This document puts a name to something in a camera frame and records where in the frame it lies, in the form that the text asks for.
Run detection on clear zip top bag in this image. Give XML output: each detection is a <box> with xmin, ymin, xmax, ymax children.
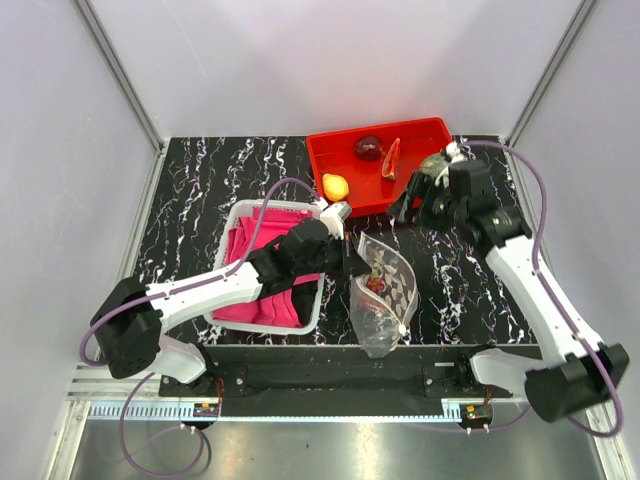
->
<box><xmin>349</xmin><ymin>234</ymin><xmax>419</xmax><ymax>359</ymax></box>

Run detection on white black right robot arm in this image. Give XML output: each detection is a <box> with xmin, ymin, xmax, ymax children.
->
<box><xmin>389</xmin><ymin>154</ymin><xmax>629</xmax><ymax>423</ymax></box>

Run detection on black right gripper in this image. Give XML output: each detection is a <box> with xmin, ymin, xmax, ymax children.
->
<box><xmin>386</xmin><ymin>170</ymin><xmax>467</xmax><ymax>235</ymax></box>

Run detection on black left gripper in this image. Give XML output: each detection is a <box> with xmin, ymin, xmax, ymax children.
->
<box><xmin>295</xmin><ymin>231</ymin><xmax>372</xmax><ymax>282</ymax></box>

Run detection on white perforated plastic basket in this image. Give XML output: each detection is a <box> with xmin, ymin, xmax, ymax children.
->
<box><xmin>205</xmin><ymin>200</ymin><xmax>325</xmax><ymax>336</ymax></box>

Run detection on aluminium frame rail right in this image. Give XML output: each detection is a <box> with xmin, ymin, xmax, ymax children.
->
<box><xmin>506</xmin><ymin>0</ymin><xmax>600</xmax><ymax>147</ymax></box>

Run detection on aluminium frame rail left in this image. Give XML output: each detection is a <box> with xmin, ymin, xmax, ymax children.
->
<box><xmin>72</xmin><ymin>0</ymin><xmax>166</xmax><ymax>151</ymax></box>

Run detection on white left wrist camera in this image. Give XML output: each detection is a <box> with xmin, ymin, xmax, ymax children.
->
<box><xmin>314</xmin><ymin>198</ymin><xmax>352</xmax><ymax>240</ymax></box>

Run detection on green fake vegetable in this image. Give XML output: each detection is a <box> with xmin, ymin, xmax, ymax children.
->
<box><xmin>418</xmin><ymin>150</ymin><xmax>451</xmax><ymax>181</ymax></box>

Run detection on dark red fake apple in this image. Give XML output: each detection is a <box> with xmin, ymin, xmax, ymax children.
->
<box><xmin>354</xmin><ymin>135</ymin><xmax>384</xmax><ymax>161</ymax></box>

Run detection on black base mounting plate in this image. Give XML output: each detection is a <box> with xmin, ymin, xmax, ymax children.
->
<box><xmin>159</xmin><ymin>345</ymin><xmax>525</xmax><ymax>422</ymax></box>

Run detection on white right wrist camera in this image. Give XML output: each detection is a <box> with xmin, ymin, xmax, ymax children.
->
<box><xmin>435</xmin><ymin>142</ymin><xmax>468</xmax><ymax>188</ymax></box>

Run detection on black cloth in basket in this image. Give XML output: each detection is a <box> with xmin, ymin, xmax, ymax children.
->
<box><xmin>291</xmin><ymin>281</ymin><xmax>318</xmax><ymax>328</ymax></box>

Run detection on red fake food piece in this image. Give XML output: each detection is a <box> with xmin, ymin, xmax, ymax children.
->
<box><xmin>381</xmin><ymin>138</ymin><xmax>400</xmax><ymax>180</ymax></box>

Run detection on purple fake grapes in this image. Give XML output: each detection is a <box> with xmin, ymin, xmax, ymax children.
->
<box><xmin>366</xmin><ymin>276</ymin><xmax>387</xmax><ymax>295</ymax></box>

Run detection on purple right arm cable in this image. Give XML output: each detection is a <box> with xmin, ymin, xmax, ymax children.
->
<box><xmin>414</xmin><ymin>139</ymin><xmax>626</xmax><ymax>439</ymax></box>

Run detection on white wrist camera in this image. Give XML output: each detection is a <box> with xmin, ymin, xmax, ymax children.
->
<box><xmin>435</xmin><ymin>142</ymin><xmax>468</xmax><ymax>188</ymax></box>
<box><xmin>314</xmin><ymin>198</ymin><xmax>352</xmax><ymax>240</ymax></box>

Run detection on aluminium frame rail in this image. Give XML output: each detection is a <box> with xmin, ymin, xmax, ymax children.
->
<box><xmin>506</xmin><ymin>0</ymin><xmax>600</xmax><ymax>147</ymax></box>
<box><xmin>72</xmin><ymin>0</ymin><xmax>166</xmax><ymax>151</ymax></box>

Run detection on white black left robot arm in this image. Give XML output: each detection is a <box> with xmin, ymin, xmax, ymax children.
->
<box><xmin>90</xmin><ymin>218</ymin><xmax>371</xmax><ymax>396</ymax></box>

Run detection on yellow fake fruit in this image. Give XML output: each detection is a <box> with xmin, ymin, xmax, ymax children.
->
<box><xmin>322</xmin><ymin>173</ymin><xmax>350</xmax><ymax>202</ymax></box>

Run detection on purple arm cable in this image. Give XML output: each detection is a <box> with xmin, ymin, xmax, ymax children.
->
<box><xmin>80</xmin><ymin>177</ymin><xmax>326</xmax><ymax>476</ymax></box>
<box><xmin>414</xmin><ymin>139</ymin><xmax>626</xmax><ymax>439</ymax></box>

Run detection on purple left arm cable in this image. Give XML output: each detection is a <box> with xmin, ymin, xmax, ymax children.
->
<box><xmin>80</xmin><ymin>177</ymin><xmax>326</xmax><ymax>476</ymax></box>

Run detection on red plastic tray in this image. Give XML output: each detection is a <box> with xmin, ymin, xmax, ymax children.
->
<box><xmin>306</xmin><ymin>117</ymin><xmax>452</xmax><ymax>217</ymax></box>

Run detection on pink cloth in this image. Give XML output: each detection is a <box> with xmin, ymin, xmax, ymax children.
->
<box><xmin>212</xmin><ymin>207</ymin><xmax>320</xmax><ymax>330</ymax></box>

